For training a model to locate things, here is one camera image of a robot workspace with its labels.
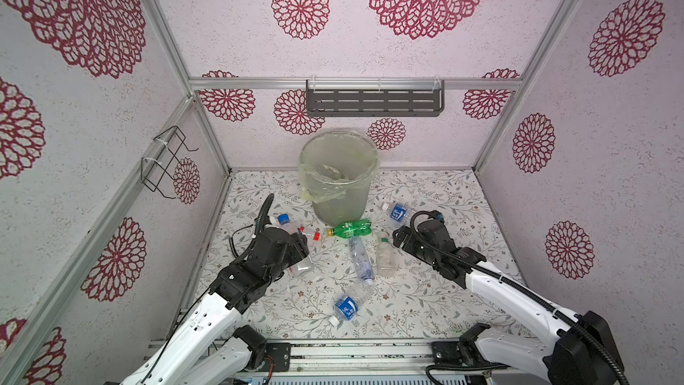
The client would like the clear bottle white cap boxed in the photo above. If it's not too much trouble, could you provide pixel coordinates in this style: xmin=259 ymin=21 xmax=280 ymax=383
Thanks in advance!
xmin=376 ymin=233 xmax=397 ymax=278

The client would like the clear bottle blue cap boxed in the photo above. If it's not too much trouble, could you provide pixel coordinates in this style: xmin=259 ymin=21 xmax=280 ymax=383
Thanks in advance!
xmin=277 ymin=214 xmax=314 ymax=277

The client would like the clear crushed water bottle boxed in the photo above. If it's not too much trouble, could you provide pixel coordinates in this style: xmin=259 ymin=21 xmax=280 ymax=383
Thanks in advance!
xmin=348 ymin=237 xmax=375 ymax=284

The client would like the bottle blue label white cap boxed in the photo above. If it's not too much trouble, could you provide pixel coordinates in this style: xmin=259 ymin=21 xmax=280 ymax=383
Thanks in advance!
xmin=329 ymin=280 xmax=373 ymax=327

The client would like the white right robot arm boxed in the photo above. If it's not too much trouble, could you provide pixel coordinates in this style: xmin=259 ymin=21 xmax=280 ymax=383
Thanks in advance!
xmin=392 ymin=211 xmax=629 ymax=384

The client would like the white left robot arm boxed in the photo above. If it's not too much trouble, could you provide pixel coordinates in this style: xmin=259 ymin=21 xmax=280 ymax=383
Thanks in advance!
xmin=123 ymin=226 xmax=309 ymax=384

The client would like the grey bin with liner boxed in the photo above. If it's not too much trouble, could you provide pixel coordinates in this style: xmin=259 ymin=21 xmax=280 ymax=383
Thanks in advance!
xmin=297 ymin=129 xmax=380 ymax=227

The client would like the clear bottle blue label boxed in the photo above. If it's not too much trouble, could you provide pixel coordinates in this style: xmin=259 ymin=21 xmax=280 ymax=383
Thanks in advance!
xmin=381 ymin=201 xmax=415 ymax=226

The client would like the clear bottle red cap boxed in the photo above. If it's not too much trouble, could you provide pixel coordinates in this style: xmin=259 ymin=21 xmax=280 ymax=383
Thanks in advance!
xmin=299 ymin=226 xmax=322 ymax=242

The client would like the green bottle yellow cap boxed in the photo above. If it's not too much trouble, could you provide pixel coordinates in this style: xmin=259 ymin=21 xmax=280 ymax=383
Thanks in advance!
xmin=327 ymin=219 xmax=372 ymax=239

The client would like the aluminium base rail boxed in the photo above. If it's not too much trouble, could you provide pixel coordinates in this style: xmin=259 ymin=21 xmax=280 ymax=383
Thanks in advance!
xmin=149 ymin=338 xmax=535 ymax=385

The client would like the grey slotted wall shelf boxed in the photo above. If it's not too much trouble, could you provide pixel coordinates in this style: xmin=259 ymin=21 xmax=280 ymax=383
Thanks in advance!
xmin=305 ymin=80 xmax=445 ymax=118

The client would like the black wire wall rack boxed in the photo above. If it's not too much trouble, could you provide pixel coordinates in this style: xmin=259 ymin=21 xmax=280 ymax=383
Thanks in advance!
xmin=139 ymin=126 xmax=199 ymax=200

